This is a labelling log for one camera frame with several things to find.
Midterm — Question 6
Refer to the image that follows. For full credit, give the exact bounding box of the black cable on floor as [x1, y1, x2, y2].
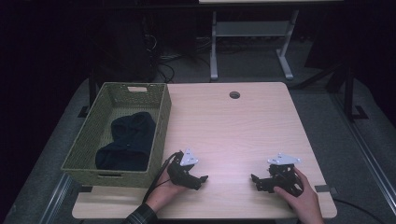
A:
[332, 197, 387, 224]

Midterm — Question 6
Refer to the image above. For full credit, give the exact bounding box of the tangle of black cables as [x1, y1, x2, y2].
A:
[143, 31, 213, 84]

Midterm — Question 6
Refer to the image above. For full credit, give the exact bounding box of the black metal stand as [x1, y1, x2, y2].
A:
[323, 62, 370, 122]

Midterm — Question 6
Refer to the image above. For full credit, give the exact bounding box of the black metal table leg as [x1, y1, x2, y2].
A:
[77, 68, 97, 119]

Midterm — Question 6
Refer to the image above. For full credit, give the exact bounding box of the person's left hand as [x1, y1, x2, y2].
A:
[145, 169, 190, 214]

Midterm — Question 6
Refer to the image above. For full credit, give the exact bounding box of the dark navy cloth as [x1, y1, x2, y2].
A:
[94, 111, 157, 172]

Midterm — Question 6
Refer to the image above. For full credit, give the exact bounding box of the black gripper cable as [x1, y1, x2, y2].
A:
[141, 151, 183, 204]

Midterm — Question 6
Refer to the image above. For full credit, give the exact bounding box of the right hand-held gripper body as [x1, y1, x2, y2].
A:
[255, 152, 304, 198]

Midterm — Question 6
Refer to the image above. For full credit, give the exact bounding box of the grey tape strip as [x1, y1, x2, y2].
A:
[314, 184, 338, 194]

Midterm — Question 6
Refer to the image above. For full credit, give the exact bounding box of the person's right hand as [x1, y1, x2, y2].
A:
[273, 166, 325, 224]

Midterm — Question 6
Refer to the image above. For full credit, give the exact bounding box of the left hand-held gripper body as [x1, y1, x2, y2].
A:
[166, 147, 203, 191]

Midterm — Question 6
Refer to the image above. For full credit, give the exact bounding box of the green woven basket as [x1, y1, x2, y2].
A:
[61, 81, 173, 189]

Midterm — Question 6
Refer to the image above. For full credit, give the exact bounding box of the grey metal stand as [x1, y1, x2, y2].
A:
[210, 9, 300, 82]

